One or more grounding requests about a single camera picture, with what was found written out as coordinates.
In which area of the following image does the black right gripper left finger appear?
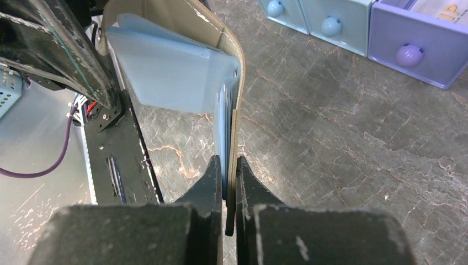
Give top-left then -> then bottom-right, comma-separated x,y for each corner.
29,156 -> 222,264

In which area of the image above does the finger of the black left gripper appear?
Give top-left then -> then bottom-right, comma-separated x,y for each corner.
1,1 -> 116,108

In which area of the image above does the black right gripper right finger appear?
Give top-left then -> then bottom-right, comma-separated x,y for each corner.
236,156 -> 415,264

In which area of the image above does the card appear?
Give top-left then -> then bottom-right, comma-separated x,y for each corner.
409,0 -> 467,26

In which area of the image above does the blue perforated basket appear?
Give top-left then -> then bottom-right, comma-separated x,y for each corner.
0,66 -> 24,118

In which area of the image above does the light blue left drawer box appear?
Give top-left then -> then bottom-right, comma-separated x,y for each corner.
257,0 -> 309,35

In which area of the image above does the light blue drawer box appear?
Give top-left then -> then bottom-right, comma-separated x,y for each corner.
257,0 -> 309,35
300,0 -> 374,57

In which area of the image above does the light blue middle drawer box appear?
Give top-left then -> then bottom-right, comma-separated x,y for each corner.
300,0 -> 374,57

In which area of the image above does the purple plastic drawer box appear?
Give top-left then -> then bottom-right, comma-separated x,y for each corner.
368,1 -> 467,89

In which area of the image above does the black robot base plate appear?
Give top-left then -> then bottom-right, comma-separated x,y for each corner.
84,91 -> 164,205

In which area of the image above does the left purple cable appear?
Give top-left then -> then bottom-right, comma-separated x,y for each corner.
0,104 -> 79,180

